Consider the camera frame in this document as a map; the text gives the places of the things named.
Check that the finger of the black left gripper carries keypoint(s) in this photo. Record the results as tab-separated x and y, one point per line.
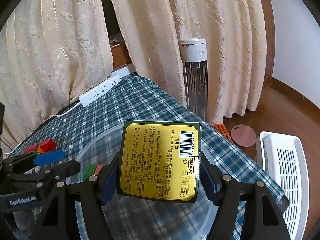
55	173
24	162

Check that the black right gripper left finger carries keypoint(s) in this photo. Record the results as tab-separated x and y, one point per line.
58	219

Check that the green toy brick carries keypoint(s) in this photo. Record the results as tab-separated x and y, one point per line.
90	170

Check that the pink toy brick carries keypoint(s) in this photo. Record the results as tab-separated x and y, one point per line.
98	169

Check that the green yellow box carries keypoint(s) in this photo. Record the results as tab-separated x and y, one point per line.
160	160

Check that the pink foam hair roller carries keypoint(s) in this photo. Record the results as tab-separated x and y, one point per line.
30	148

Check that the red toy brick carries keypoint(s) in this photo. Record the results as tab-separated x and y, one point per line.
48	145

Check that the orange toy brick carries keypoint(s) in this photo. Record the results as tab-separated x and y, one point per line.
40	150

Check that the blue plaid bedsheet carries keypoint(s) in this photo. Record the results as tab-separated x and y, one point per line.
138	98

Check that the white plastic basket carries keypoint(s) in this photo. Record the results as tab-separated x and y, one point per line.
282	157

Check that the clear plastic storage bin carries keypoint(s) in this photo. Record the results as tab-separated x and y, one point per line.
134	218

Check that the white power strip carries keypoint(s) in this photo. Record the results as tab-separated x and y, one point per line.
98	91

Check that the round pink scale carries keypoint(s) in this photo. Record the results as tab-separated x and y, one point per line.
243	135

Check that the orange ridged mat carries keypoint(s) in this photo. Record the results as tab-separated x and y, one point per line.
220	128

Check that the cream patterned curtain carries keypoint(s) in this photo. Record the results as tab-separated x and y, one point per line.
52	51

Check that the white tower heater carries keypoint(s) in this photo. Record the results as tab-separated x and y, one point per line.
195	62

